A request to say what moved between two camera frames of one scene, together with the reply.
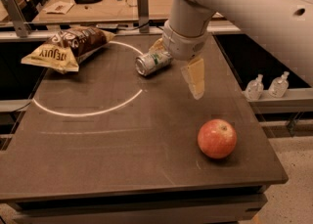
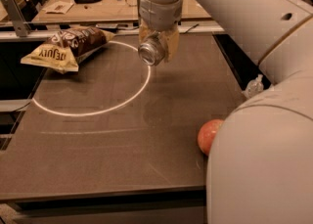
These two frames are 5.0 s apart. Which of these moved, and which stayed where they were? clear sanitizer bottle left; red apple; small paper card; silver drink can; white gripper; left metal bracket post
Moved: silver drink can; white gripper
Stayed: red apple; left metal bracket post; small paper card; clear sanitizer bottle left
